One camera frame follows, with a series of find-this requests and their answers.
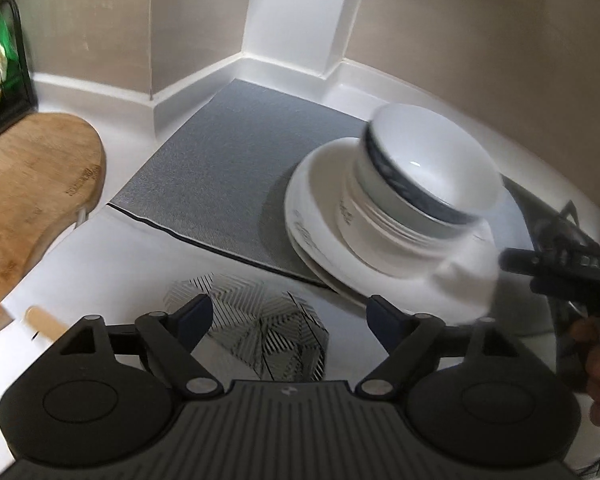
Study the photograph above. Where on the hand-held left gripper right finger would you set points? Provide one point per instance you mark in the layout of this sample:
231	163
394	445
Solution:
385	317

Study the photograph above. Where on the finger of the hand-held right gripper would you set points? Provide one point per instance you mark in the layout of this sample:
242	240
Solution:
515	261

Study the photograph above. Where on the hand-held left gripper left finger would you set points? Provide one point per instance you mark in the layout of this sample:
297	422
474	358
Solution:
195	312

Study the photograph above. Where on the black white geometric plate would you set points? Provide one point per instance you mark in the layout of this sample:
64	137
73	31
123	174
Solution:
270	330

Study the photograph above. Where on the plain white plate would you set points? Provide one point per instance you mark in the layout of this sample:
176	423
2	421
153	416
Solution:
312	269

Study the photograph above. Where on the cream bowl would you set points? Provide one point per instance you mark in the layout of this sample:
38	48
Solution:
365	220

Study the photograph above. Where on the white bowl blue pattern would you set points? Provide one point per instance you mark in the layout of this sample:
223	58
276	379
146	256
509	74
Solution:
430	160

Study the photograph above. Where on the white square floral plate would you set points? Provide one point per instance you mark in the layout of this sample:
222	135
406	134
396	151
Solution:
320	195

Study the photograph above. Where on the grey drying mat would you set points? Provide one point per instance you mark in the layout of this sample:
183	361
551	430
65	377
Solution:
215	175

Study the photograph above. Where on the wooden stick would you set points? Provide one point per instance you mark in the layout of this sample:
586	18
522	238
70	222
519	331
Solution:
45	321

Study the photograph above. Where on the wooden cutting board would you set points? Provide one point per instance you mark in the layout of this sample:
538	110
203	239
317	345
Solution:
35	185

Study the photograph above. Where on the black metal rack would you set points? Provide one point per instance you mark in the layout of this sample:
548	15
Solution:
22	85

